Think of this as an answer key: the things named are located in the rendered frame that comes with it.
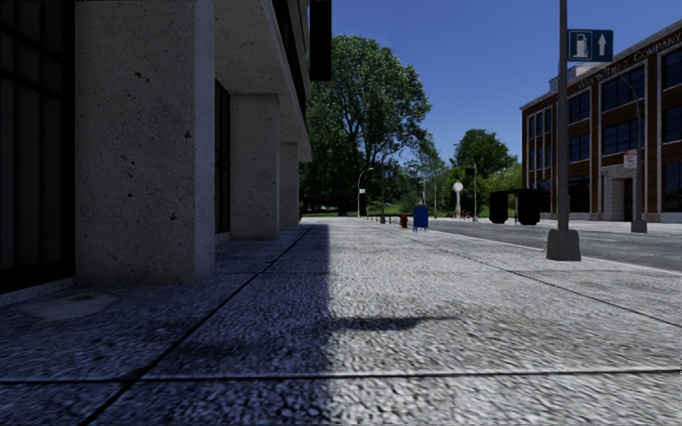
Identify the white box on a post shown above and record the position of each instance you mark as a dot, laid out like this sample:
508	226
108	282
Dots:
457	197

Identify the sign on a post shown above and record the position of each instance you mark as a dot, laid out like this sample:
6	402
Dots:
382	197
563	160

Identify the grey street lamp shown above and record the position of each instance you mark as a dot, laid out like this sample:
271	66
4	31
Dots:
358	199
638	202

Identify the pale concrete building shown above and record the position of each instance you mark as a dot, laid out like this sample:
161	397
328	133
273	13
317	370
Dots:
138	133

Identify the red fire hydrant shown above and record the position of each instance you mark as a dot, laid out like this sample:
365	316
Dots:
404	220

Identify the blue letter box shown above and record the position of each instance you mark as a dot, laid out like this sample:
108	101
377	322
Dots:
420	217

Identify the trees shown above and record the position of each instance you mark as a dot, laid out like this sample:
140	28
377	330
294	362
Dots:
362	122

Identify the red brick building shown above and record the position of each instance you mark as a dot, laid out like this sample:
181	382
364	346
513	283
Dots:
613	154

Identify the black bus shelter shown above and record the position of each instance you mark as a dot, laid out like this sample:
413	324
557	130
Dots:
528	206

